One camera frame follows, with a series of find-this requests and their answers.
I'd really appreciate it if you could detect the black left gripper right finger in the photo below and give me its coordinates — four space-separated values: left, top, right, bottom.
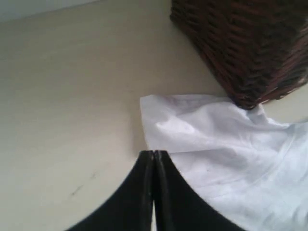
154 151 243 231

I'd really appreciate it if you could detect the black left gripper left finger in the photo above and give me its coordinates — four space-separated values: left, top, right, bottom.
69 151 154 231

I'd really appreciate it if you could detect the white shirt garment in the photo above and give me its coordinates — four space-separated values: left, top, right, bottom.
140 95 308 231

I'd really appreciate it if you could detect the dark brown wicker basket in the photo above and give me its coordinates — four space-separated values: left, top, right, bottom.
170 0 308 110

